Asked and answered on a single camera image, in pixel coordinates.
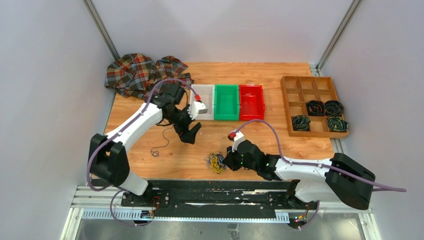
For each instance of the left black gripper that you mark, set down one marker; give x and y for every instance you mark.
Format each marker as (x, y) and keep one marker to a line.
(187, 136)

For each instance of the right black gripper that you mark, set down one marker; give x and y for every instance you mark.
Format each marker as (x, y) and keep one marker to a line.
(230, 159)

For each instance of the cable ball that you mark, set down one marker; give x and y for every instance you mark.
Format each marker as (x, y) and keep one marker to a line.
(214, 161)

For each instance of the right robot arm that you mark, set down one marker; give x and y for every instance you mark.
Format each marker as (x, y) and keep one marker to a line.
(339, 178)

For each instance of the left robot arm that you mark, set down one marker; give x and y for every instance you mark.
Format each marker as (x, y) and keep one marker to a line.
(108, 158)

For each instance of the red plastic bin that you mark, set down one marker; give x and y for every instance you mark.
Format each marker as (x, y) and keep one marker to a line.
(252, 103)

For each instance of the white plastic bin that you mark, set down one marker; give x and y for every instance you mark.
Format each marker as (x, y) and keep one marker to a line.
(207, 95)

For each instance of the green plastic bin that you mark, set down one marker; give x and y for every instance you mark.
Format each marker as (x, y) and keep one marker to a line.
(226, 102)

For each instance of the wooden compartment tray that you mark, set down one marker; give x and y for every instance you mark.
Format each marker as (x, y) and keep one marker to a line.
(312, 107)

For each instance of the plaid flannel shirt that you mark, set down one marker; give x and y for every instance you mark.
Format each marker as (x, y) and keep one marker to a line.
(135, 74)

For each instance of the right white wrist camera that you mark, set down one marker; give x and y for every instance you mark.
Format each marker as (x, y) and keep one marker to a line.
(237, 138)

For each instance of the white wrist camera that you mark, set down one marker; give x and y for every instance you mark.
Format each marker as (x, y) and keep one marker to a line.
(237, 138)
(196, 108)

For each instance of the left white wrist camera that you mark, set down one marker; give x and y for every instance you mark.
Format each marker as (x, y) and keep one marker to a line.
(196, 108)

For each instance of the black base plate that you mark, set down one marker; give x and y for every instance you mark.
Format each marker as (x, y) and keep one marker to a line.
(219, 200)

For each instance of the aluminium frame rail front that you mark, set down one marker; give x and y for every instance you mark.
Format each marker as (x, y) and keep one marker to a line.
(92, 211)

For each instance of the left aluminium corner post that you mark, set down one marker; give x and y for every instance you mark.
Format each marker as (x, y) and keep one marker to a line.
(97, 20)

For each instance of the aluminium corner post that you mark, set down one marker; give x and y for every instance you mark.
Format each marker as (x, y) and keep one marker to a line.
(97, 20)
(342, 26)

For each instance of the right aluminium corner post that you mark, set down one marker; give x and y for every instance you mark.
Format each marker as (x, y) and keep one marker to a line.
(342, 26)

